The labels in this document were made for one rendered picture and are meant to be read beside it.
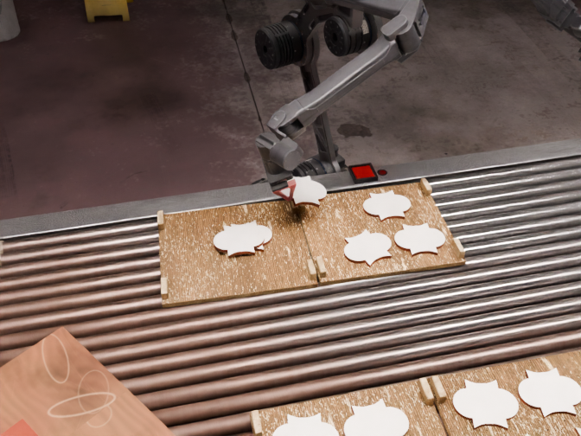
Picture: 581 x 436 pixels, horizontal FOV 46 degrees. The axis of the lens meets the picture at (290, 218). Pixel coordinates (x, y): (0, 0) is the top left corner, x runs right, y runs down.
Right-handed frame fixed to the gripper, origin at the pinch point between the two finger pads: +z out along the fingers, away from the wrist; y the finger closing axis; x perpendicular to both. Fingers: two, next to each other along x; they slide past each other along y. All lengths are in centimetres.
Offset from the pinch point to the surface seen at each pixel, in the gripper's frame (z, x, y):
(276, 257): 9.1, -9.0, 14.3
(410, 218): 21.6, 30.6, 7.6
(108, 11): 96, -86, -330
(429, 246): 19.8, 31.6, 21.1
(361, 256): 14.2, 13.1, 20.4
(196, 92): 112, -40, -221
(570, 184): 40, 83, 2
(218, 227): 6.0, -22.5, -1.0
